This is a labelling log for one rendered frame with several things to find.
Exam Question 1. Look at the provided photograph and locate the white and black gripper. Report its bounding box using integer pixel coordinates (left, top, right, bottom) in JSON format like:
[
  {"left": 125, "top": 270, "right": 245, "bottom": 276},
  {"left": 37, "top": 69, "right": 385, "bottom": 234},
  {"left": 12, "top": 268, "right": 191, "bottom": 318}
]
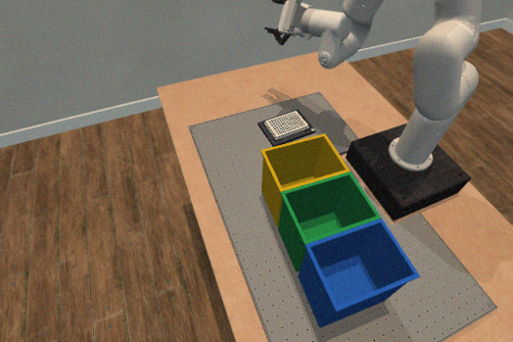
[{"left": 264, "top": 0, "right": 315, "bottom": 45}]

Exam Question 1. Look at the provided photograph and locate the green open-top bin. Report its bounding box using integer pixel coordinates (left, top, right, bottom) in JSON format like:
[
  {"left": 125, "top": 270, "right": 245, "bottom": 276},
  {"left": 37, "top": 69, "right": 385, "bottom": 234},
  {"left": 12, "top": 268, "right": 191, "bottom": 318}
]
[{"left": 278, "top": 173, "right": 381, "bottom": 272}]

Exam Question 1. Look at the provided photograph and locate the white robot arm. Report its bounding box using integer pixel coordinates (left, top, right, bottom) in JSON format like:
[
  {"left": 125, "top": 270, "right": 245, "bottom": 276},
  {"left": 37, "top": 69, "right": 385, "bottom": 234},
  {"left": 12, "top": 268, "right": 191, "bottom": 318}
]
[{"left": 282, "top": 0, "right": 482, "bottom": 171}]

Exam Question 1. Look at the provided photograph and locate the blue bin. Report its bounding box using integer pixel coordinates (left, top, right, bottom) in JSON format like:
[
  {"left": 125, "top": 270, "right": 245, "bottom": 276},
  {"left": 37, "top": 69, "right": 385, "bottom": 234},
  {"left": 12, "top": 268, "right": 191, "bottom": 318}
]
[{"left": 298, "top": 220, "right": 420, "bottom": 328}]

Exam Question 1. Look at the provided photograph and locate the yellow open-top bin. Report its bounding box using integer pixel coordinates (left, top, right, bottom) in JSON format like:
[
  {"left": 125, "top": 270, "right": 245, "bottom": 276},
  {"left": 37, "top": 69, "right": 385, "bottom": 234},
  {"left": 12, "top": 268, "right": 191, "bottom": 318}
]
[{"left": 260, "top": 135, "right": 350, "bottom": 226}]

